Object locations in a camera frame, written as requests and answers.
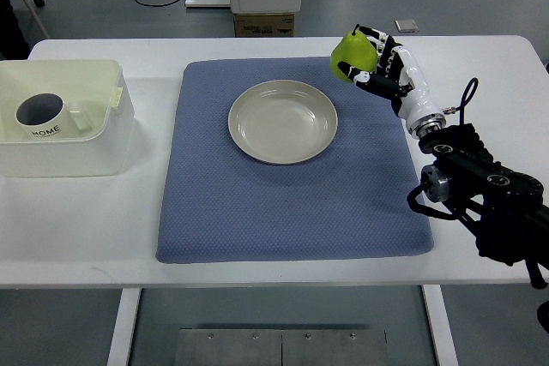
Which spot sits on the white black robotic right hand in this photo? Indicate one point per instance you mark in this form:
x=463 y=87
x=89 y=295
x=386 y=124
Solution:
x=397 y=78

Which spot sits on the green pear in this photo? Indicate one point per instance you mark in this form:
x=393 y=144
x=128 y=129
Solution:
x=357 y=50

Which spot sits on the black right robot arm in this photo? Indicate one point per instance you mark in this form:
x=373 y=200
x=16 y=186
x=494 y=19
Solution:
x=503 y=209

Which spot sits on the small grey floor plate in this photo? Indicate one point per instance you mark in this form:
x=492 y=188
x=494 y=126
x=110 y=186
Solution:
x=406 y=26

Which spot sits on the beige round plate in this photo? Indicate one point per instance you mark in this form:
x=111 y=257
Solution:
x=282 y=122

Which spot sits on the blue textured mat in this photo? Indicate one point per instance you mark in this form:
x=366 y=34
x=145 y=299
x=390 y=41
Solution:
x=347 y=202

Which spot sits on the brown cardboard box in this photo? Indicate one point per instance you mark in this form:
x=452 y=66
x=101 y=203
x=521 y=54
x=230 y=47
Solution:
x=264 y=25

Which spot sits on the white table leg right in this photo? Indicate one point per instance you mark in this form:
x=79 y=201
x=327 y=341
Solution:
x=441 y=335

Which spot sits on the white table leg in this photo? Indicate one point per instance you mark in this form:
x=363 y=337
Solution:
x=441 y=335
x=125 y=323

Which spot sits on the white plastic bin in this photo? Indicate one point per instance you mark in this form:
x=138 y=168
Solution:
x=98 y=86

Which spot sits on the white HOME mug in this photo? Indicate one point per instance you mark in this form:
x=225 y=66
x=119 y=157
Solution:
x=47 y=116

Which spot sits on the dark object at left edge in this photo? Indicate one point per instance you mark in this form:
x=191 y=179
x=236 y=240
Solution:
x=13 y=44

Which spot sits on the white table leg left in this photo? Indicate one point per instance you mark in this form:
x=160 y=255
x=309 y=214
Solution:
x=125 y=323

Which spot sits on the silver floor rail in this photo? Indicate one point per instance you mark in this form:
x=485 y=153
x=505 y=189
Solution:
x=207 y=4

